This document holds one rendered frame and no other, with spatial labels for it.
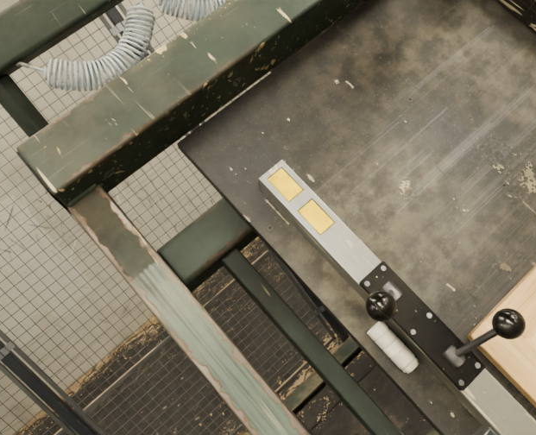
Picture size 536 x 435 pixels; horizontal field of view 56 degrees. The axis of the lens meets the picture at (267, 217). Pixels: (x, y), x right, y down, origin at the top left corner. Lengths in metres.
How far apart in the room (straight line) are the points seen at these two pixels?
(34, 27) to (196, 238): 0.64
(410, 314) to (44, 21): 0.96
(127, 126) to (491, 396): 0.64
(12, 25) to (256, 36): 0.60
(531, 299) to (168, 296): 0.54
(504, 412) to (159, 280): 0.51
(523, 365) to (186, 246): 0.54
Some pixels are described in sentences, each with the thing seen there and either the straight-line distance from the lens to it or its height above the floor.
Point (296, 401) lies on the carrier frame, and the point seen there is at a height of 0.78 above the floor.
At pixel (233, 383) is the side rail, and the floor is 1.53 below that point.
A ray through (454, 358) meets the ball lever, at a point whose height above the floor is 1.39.
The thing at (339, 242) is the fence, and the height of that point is 1.57.
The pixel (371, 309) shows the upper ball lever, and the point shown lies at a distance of 0.64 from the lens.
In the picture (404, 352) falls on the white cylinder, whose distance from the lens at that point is 0.77.
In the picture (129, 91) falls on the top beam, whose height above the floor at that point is 1.92.
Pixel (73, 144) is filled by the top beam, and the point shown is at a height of 1.90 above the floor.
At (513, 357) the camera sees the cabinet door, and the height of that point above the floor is 1.32.
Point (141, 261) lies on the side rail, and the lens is 0.75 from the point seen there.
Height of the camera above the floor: 1.90
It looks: 19 degrees down
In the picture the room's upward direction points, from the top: 35 degrees counter-clockwise
